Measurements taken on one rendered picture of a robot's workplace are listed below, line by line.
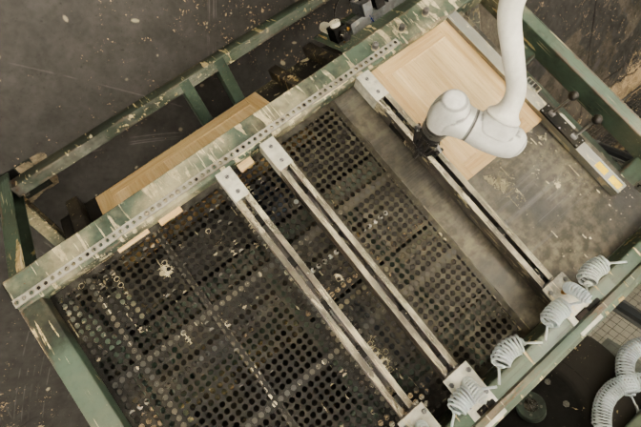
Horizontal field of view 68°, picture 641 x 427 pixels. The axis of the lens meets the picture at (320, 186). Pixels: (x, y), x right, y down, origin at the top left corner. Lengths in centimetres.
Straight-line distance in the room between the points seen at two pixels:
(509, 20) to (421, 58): 72
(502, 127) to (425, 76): 63
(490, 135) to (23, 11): 186
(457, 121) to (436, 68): 63
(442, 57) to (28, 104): 178
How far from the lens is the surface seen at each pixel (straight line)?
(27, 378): 338
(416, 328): 170
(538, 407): 216
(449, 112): 140
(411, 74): 199
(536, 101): 208
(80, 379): 177
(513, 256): 181
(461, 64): 207
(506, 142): 147
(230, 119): 235
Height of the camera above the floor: 233
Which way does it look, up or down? 45 degrees down
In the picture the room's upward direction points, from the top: 130 degrees clockwise
